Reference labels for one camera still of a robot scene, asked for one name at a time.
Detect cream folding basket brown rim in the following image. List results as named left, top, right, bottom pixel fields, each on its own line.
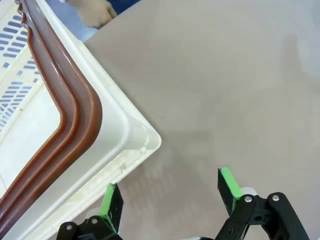
left=0, top=0, right=162, bottom=240

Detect person's blue jeans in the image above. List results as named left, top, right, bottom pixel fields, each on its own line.
left=108, top=0, right=142, bottom=15

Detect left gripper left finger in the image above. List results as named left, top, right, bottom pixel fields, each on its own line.
left=55, top=182, right=125, bottom=240

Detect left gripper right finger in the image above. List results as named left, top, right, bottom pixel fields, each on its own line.
left=214, top=166, right=310, bottom=240

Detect person's right hand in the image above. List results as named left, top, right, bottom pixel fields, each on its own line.
left=79, top=0, right=118, bottom=29

